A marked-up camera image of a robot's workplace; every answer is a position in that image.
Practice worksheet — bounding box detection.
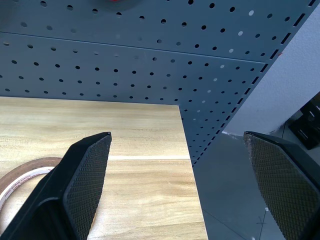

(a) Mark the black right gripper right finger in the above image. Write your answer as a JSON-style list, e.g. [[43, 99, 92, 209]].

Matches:
[[243, 131, 320, 240]]

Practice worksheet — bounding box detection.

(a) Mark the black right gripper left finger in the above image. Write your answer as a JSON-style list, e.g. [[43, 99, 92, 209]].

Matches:
[[0, 131, 113, 240]]

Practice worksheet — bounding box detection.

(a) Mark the grey perforated pegboard panel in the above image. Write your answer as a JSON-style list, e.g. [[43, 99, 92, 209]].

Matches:
[[0, 0, 317, 166]]

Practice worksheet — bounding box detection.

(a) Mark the black box with white stripes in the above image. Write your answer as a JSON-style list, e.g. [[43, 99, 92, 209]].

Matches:
[[287, 91, 320, 151]]

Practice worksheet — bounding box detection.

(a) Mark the brown packing tape roll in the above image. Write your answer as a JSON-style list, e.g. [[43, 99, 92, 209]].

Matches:
[[0, 156, 65, 221]]

